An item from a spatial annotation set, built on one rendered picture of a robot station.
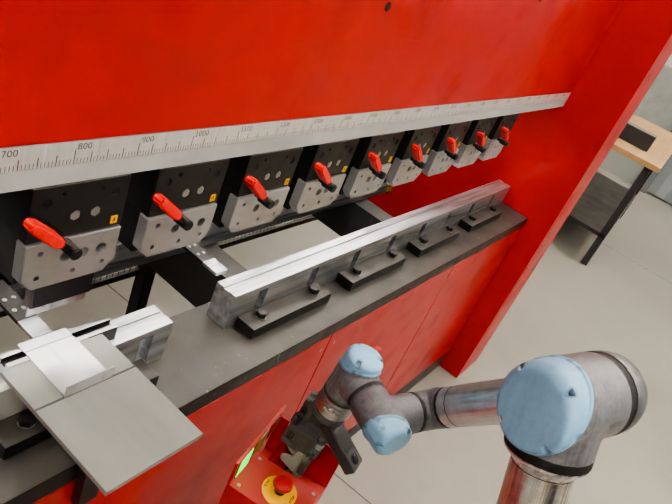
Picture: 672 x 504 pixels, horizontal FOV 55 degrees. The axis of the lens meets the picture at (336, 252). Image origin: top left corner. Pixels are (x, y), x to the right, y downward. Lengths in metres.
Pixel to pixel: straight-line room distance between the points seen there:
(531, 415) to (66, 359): 0.72
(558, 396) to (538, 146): 2.07
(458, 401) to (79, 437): 0.61
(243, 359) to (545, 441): 0.75
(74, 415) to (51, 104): 0.47
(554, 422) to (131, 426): 0.61
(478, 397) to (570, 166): 1.79
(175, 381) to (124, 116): 0.60
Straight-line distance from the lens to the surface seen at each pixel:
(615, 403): 0.91
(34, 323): 1.20
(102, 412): 1.08
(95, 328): 1.22
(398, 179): 1.70
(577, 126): 2.79
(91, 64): 0.85
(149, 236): 1.07
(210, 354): 1.41
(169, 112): 0.96
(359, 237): 1.85
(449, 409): 1.19
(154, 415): 1.09
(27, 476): 1.15
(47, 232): 0.88
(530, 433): 0.87
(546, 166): 2.83
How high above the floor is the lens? 1.80
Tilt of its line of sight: 29 degrees down
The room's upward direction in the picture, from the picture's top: 24 degrees clockwise
